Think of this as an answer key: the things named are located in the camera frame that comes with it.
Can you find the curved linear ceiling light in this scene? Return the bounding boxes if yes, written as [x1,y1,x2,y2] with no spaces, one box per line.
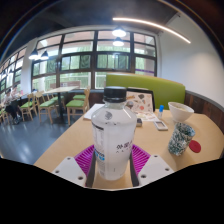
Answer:
[112,17,192,45]

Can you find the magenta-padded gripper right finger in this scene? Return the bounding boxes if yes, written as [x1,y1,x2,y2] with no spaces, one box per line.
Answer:
[128,143,175,188]

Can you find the black-framed tablet with stickers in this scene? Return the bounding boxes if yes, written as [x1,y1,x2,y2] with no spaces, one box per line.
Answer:
[125,87,156,114]

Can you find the clear black-capped water bottle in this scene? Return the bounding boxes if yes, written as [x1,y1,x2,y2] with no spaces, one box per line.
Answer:
[90,85,138,182]

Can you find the white bowl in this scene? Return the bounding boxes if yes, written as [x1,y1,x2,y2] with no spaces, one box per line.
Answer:
[167,101,195,123]

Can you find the flat round red coaster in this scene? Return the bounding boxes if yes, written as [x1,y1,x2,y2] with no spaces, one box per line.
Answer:
[188,139,202,154]

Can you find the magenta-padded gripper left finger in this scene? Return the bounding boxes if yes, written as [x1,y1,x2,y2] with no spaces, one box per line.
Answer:
[51,143,98,188]

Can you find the wooden chairs with green seats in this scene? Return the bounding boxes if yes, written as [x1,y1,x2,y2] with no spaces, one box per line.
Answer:
[0,87,92,126]

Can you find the white phone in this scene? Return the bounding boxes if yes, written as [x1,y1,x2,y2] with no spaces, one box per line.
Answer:
[153,120,169,132]

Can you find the small blue-capped bottle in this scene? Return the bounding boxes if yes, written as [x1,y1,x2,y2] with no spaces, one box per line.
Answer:
[157,104,165,120]

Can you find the light wooden dining table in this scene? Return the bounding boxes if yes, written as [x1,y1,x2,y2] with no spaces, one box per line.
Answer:
[44,85,80,124]

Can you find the green speckled white mug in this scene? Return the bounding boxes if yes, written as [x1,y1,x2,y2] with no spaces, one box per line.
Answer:
[167,121,197,157]

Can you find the hanging pendant lamps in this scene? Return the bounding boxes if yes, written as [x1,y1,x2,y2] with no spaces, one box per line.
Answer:
[28,26,128,62]

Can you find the green upholstered bench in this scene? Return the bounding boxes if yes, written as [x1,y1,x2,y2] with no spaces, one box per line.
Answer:
[105,73,187,111]

